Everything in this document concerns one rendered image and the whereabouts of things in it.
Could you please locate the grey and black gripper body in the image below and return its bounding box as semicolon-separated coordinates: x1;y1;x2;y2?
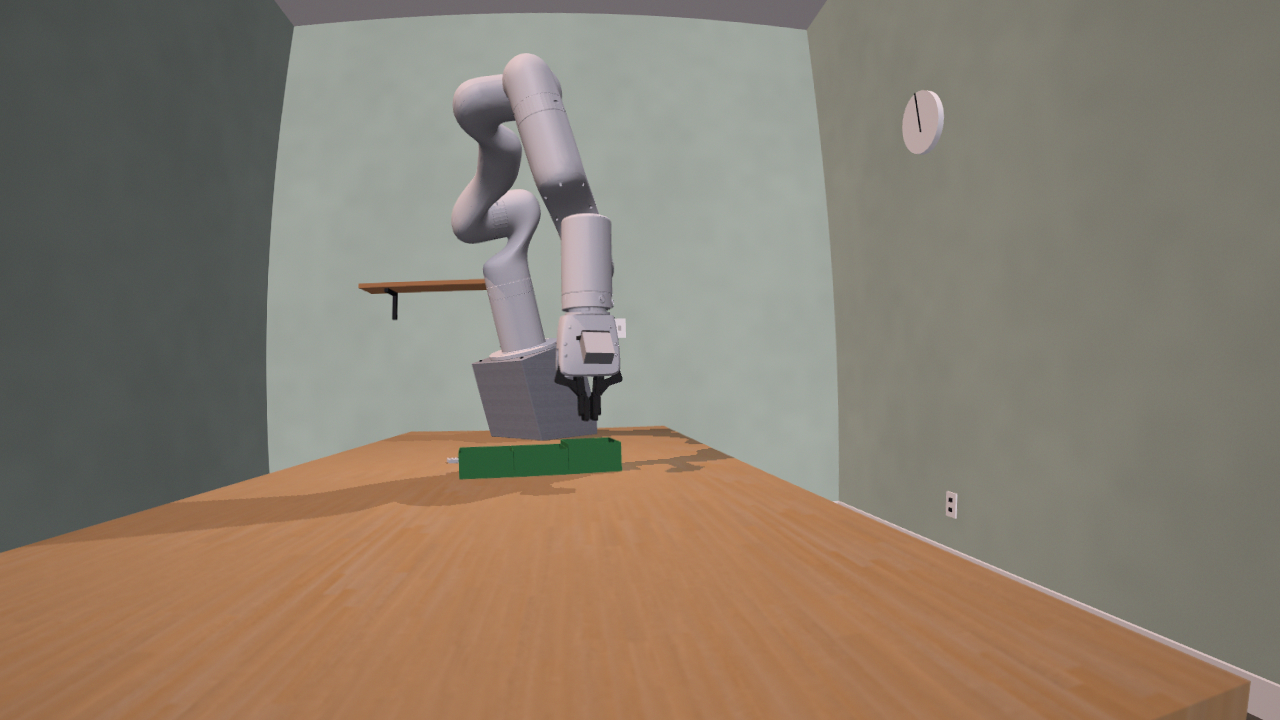
556;311;620;377

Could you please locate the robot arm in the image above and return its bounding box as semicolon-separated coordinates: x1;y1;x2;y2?
451;53;614;361

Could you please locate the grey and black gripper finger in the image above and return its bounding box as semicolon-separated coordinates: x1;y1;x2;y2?
589;372;623;421
554;365;590;421

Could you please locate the green three-compartment tray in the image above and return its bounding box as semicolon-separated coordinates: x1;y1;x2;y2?
458;437;622;479

